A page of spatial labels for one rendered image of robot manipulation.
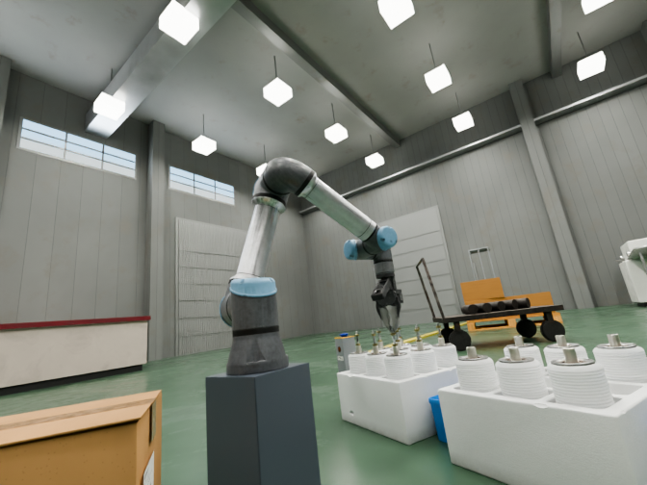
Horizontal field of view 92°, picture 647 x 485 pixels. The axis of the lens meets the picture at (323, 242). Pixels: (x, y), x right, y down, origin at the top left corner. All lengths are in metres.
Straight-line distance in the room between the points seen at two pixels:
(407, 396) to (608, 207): 9.15
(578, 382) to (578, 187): 9.36
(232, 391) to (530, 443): 0.64
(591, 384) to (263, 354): 0.67
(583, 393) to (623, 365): 0.23
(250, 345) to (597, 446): 0.69
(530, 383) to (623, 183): 9.39
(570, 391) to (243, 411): 0.66
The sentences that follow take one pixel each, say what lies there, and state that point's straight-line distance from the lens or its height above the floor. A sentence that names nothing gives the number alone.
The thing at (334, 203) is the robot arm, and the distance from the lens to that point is 0.99.
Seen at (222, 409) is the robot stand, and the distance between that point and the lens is 0.82.
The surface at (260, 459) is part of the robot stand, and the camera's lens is 0.76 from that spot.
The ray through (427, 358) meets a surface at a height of 0.22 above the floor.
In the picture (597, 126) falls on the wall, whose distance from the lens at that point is 10.60.
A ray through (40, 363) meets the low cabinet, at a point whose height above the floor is 0.31.
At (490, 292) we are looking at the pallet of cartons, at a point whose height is 0.54.
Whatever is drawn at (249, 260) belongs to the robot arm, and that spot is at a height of 0.60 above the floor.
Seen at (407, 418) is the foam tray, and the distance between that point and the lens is 1.15.
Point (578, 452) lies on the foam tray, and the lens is 0.85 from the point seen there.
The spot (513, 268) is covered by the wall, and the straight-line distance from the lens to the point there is 9.82.
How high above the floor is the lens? 0.39
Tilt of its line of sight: 14 degrees up
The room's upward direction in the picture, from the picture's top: 7 degrees counter-clockwise
